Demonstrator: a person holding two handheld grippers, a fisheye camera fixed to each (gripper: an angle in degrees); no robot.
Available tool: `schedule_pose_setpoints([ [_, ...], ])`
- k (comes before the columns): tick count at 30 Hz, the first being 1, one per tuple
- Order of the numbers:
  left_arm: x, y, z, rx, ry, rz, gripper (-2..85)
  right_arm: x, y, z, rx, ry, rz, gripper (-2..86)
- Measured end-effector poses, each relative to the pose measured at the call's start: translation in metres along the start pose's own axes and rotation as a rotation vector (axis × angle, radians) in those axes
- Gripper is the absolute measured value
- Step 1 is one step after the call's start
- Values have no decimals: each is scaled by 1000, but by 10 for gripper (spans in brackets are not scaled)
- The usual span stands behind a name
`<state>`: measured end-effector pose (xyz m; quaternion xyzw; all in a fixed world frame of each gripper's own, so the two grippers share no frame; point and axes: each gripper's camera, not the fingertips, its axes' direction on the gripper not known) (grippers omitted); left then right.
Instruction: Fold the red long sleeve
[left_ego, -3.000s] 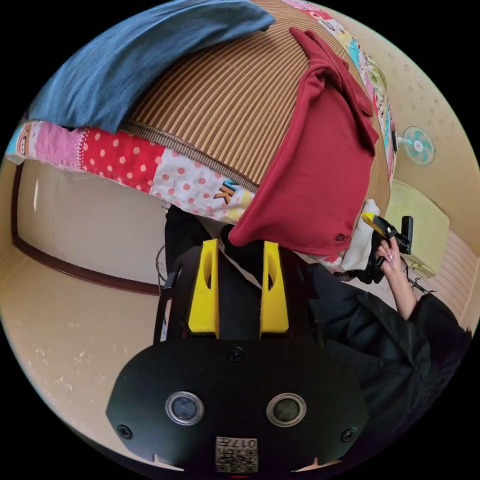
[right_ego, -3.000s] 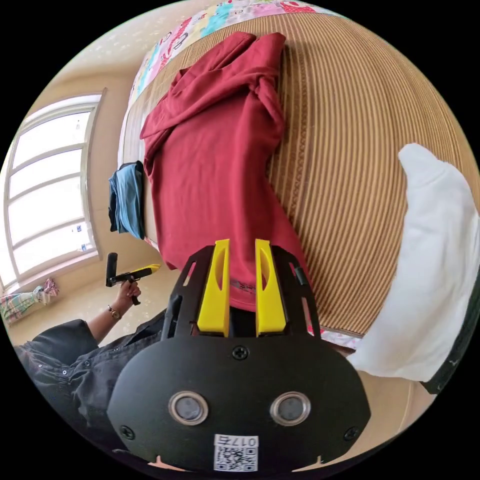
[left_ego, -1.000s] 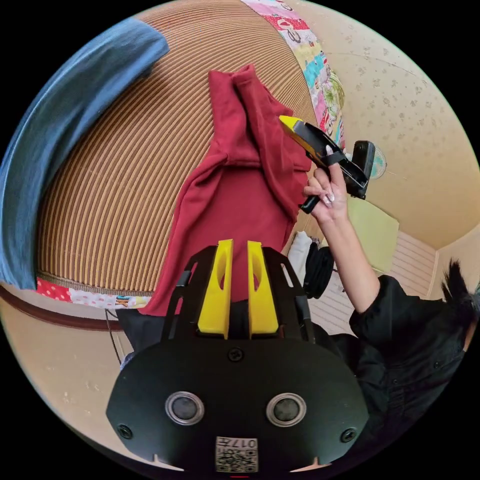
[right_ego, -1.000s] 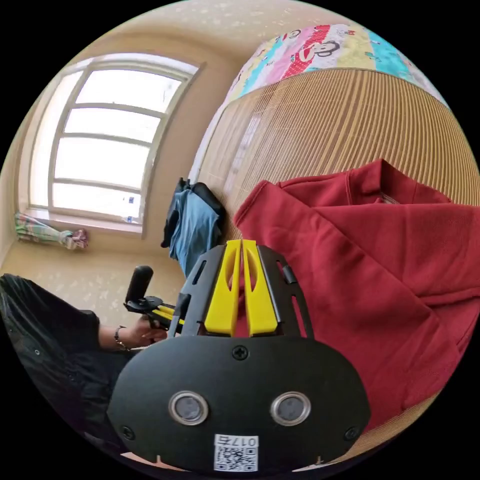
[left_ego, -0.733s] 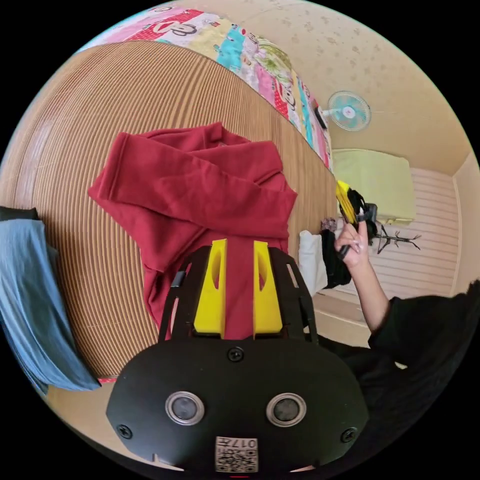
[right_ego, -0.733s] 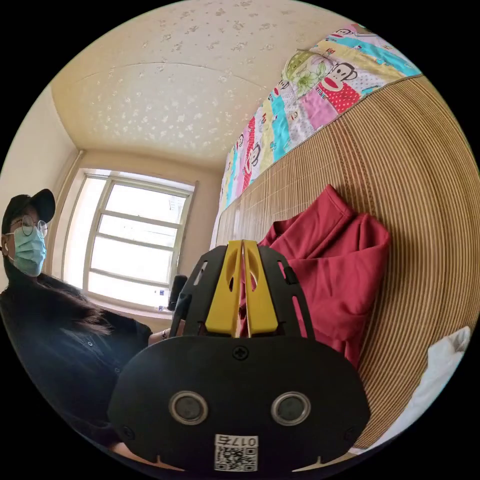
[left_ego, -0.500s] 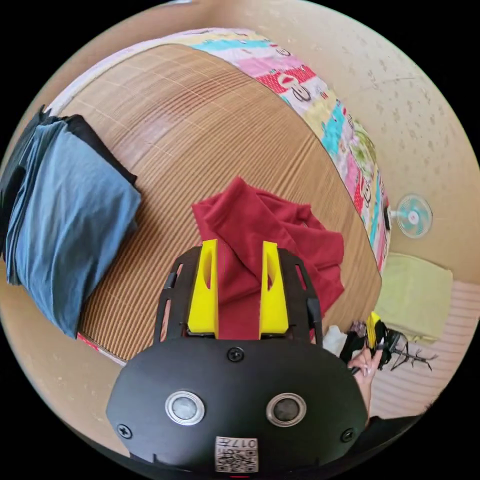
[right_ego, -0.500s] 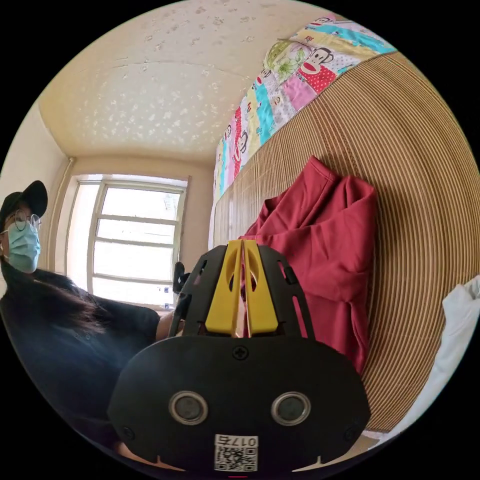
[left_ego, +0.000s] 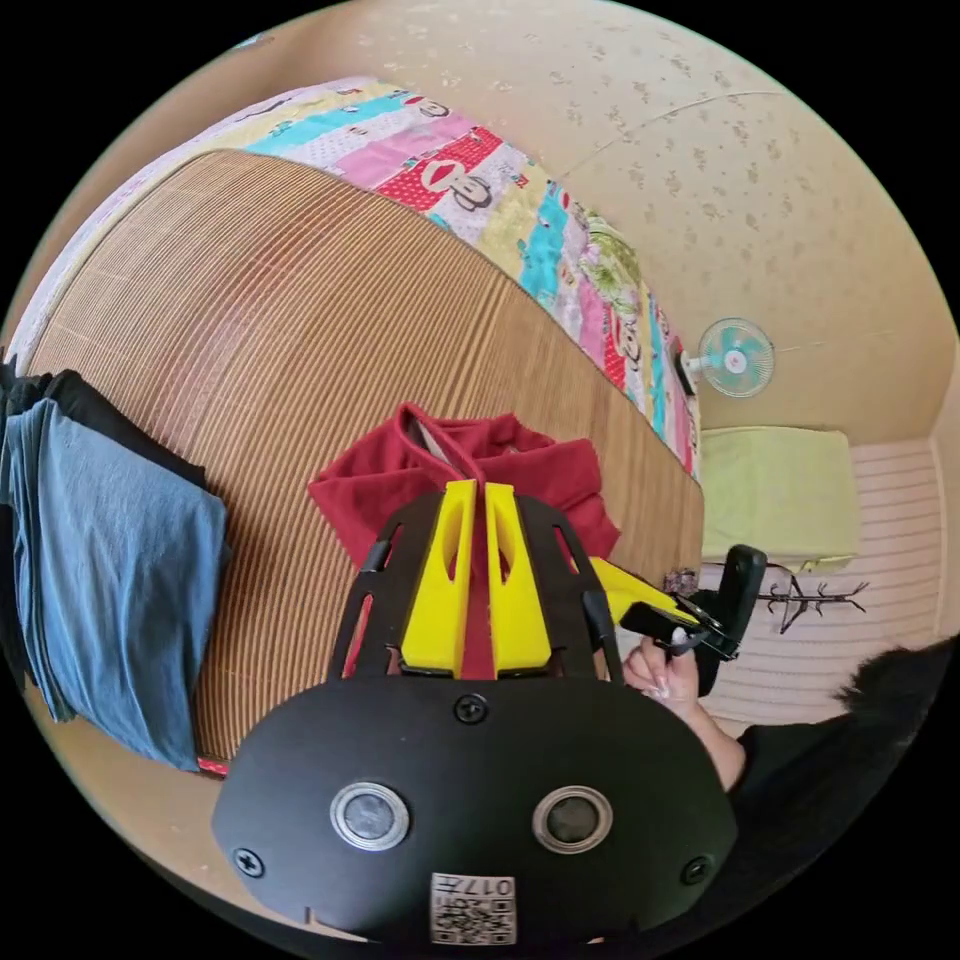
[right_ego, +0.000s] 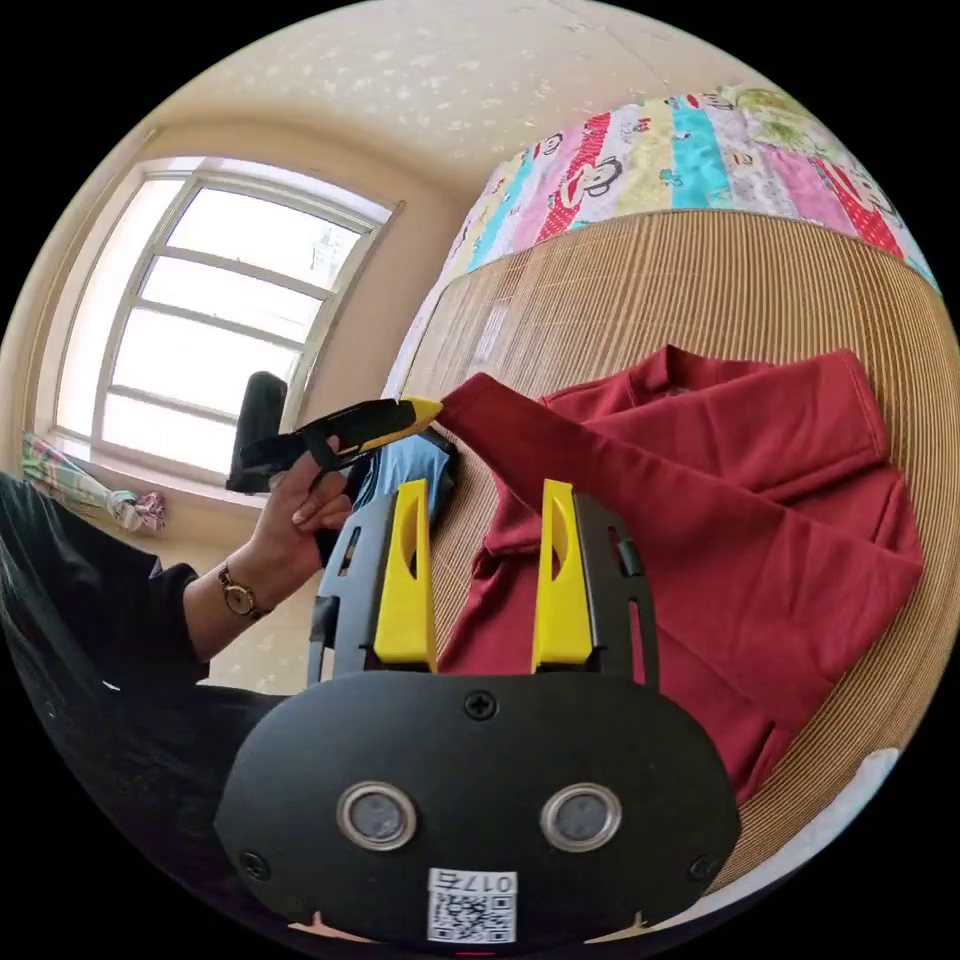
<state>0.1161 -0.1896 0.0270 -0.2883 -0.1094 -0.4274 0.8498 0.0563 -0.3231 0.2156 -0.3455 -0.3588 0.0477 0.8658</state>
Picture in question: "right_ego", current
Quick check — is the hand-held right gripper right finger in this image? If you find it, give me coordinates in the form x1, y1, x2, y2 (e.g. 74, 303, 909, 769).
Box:
530, 479, 595, 674

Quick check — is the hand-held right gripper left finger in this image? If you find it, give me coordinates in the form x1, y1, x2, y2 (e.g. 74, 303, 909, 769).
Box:
373, 479, 439, 671

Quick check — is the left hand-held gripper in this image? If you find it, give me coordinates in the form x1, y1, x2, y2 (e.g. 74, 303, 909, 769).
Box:
238, 396, 445, 475

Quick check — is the red long sleeve sweater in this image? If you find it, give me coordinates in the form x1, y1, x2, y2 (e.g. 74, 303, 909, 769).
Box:
437, 344, 926, 804

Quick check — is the person's left forearm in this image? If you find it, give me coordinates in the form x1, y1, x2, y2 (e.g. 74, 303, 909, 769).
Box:
182, 558, 276, 666

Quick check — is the person's left hand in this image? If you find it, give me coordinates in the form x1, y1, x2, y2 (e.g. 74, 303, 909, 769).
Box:
245, 452, 355, 595

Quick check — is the blue garment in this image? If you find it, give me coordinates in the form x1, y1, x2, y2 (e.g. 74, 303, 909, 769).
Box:
350, 431, 461, 526

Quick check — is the window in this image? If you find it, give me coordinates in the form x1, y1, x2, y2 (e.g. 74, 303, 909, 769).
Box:
50, 155, 400, 483

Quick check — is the bed with woven mat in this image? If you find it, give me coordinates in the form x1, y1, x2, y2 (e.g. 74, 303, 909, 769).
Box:
380, 83, 943, 928

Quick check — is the person's body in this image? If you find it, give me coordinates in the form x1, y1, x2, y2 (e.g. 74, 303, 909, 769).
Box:
0, 470, 301, 928

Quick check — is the checked cloth bundle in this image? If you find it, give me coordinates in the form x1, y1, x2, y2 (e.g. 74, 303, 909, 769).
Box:
20, 432, 168, 534

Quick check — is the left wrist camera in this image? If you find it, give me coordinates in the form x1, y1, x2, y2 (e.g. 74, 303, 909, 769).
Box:
226, 371, 291, 496

